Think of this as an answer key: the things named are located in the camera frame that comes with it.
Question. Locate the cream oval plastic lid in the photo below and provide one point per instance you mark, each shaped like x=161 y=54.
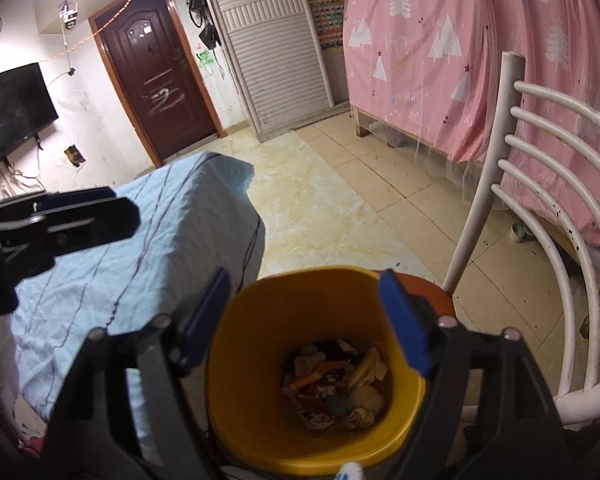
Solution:
x=367 y=397

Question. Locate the left white knit glove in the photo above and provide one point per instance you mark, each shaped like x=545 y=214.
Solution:
x=350 y=471

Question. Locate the light blue bed sheet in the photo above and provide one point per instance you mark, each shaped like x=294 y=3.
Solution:
x=195 y=217

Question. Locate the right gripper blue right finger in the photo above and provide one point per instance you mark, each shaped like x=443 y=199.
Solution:
x=409 y=325

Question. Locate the white metal chair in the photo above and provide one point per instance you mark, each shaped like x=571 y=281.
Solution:
x=573 y=406

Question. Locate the pink tree pattern curtain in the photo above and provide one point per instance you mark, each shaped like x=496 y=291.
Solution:
x=431 y=67

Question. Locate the black bags on hook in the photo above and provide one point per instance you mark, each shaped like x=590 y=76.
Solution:
x=200 y=14

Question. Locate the yellow trash bin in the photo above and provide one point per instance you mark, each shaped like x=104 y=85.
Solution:
x=259 y=328

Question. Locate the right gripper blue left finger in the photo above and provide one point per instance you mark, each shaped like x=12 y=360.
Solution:
x=199 y=317

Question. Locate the colourful wall poster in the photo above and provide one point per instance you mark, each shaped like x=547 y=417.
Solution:
x=328 y=20

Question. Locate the white louvered wardrobe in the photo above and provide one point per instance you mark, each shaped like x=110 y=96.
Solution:
x=286 y=78

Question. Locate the orange cardboard box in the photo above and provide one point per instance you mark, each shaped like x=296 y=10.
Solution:
x=317 y=373

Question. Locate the wall mounted black television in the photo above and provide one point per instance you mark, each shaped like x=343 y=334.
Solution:
x=25 y=106

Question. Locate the dark brown wooden door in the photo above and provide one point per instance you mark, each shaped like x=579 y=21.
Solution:
x=150 y=62

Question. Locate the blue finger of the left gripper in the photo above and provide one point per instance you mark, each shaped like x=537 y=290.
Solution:
x=81 y=226
x=64 y=199

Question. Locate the white security camera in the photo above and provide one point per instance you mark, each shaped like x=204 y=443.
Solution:
x=68 y=14

